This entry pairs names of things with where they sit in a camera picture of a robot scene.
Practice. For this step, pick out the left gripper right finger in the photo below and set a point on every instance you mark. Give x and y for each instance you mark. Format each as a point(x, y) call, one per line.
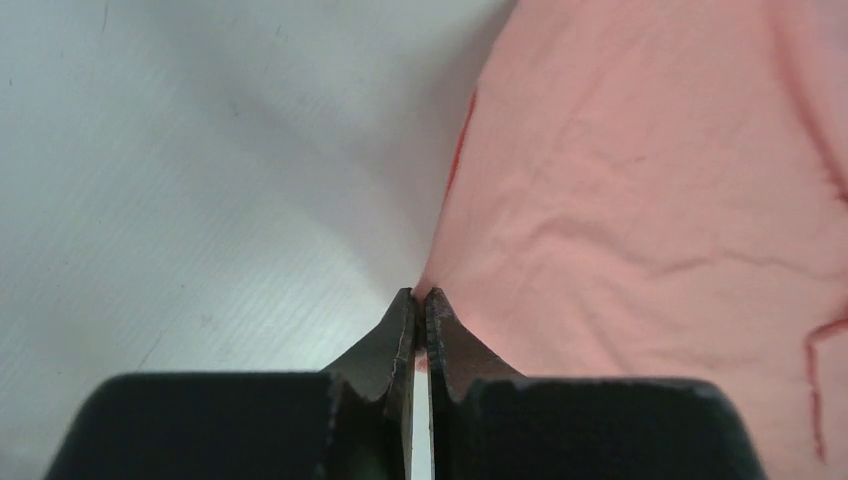
point(489, 421)

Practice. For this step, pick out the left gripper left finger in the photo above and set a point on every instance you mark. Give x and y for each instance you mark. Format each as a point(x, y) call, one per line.
point(349, 420)

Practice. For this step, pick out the pink t-shirt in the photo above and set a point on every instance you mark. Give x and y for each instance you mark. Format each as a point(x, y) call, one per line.
point(659, 188)

